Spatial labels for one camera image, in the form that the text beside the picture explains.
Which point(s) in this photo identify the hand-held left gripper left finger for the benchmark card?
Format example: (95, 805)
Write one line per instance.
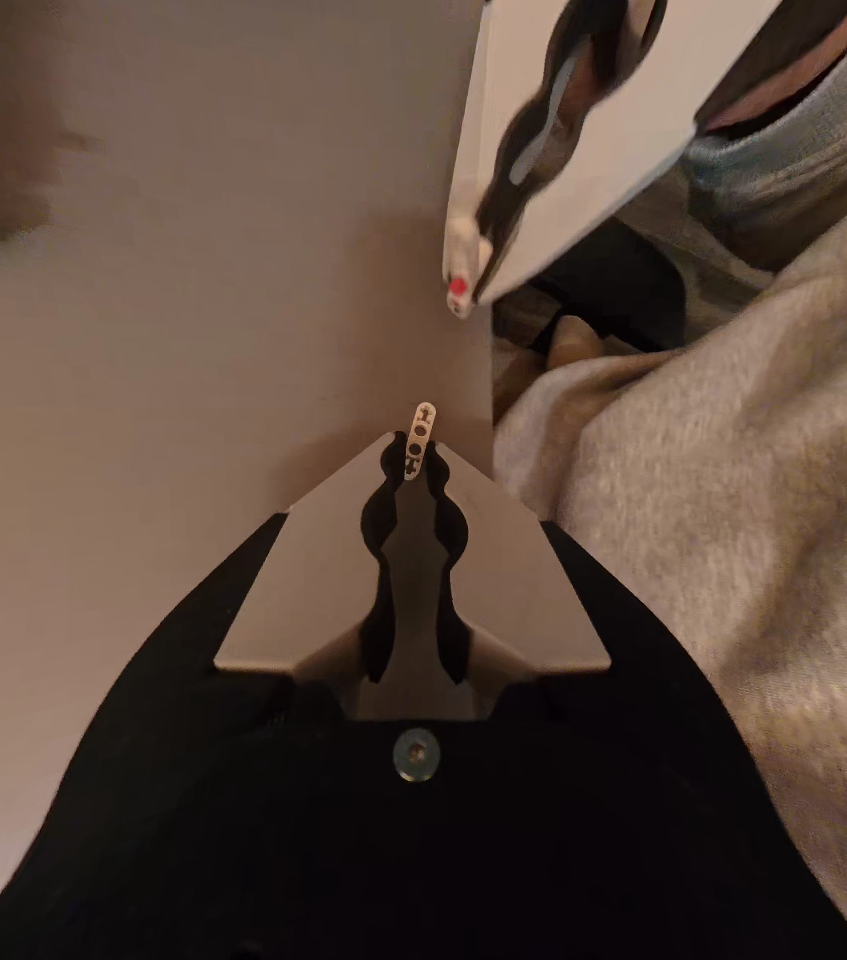
(296, 585)

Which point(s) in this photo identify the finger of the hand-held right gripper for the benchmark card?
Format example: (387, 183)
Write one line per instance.
(502, 75)
(618, 180)

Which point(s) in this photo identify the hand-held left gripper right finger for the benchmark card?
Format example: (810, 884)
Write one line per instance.
(528, 592)

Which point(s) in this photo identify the white lego beam red pins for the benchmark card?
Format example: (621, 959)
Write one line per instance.
(465, 240)

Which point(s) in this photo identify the small thin white lego beam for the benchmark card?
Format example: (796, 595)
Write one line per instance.
(417, 439)

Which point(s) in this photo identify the person's right forearm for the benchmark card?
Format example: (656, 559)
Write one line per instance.
(768, 195)

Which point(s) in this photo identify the black chair base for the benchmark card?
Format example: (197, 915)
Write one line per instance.
(611, 277)

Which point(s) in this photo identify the person's foot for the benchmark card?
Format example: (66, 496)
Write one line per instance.
(573, 341)

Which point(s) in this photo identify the person's grey pants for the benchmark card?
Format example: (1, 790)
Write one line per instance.
(731, 525)

